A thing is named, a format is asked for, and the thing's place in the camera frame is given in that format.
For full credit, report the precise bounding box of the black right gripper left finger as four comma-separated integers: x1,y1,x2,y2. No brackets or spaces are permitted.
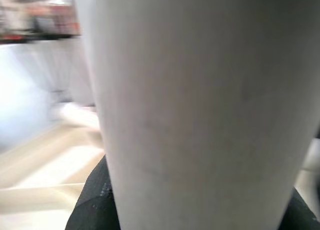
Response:
65,155,123,230

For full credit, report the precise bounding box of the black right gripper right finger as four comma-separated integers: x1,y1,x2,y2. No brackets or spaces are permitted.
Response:
287,187,320,230

